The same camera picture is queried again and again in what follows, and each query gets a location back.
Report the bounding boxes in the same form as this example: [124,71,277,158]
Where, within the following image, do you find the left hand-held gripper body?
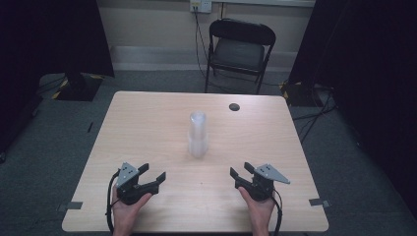
[115,161,155,207]

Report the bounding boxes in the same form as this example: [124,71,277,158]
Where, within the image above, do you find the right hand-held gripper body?
[238,162,291,202]

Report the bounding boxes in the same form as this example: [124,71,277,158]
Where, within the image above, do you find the stack of clear plastic cups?
[187,110,209,159]

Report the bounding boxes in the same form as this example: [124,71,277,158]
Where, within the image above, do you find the person's left hand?
[111,185,153,230]

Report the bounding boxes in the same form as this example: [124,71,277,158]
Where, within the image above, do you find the person's right hand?
[238,186,276,229]

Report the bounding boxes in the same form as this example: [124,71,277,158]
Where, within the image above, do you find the grey tape piece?
[56,201,84,212]
[308,198,330,208]

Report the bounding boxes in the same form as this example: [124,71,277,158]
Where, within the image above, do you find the black stand base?
[280,80,317,108]
[51,72,104,102]

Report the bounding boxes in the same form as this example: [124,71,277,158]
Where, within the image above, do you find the grey skirting board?
[109,45,299,73]

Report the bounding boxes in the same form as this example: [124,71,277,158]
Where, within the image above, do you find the black folding chair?
[204,18,277,95]

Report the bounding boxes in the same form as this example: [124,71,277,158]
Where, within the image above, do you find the black curtain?
[287,0,417,219]
[0,0,115,155]

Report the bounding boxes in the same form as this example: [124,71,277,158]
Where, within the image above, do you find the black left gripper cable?
[104,169,121,235]

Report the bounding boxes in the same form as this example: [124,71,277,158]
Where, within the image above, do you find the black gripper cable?
[270,188,284,236]
[104,169,121,235]

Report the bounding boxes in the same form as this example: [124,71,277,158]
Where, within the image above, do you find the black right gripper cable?
[270,188,284,236]

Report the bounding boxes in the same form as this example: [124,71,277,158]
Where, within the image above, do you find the black floor cables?
[291,84,338,145]

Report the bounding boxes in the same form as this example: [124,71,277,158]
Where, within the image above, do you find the black cable from socket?
[193,7,211,82]

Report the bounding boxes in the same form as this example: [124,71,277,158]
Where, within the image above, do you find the white wall trunking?
[210,0,317,9]

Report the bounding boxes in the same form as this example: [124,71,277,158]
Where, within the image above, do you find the white wall socket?
[189,0,213,15]

